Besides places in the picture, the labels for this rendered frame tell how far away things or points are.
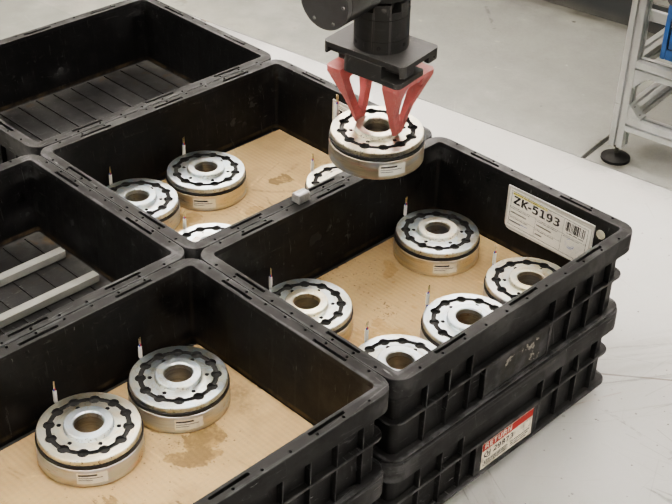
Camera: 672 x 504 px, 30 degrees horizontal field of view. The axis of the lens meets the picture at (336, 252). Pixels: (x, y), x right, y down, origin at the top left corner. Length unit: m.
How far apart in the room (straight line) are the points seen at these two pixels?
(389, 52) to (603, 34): 3.02
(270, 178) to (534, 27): 2.67
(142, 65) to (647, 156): 1.90
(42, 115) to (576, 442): 0.89
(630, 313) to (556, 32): 2.61
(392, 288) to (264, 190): 0.27
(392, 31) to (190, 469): 0.48
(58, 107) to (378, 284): 0.62
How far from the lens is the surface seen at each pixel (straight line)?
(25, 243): 1.58
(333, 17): 1.20
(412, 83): 1.29
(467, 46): 4.09
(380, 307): 1.44
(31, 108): 1.88
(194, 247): 1.36
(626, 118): 3.44
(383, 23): 1.27
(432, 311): 1.39
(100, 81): 1.95
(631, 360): 1.63
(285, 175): 1.68
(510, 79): 3.90
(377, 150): 1.32
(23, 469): 1.26
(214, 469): 1.24
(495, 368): 1.33
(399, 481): 1.27
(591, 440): 1.50
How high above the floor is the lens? 1.69
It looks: 34 degrees down
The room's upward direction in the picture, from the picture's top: 2 degrees clockwise
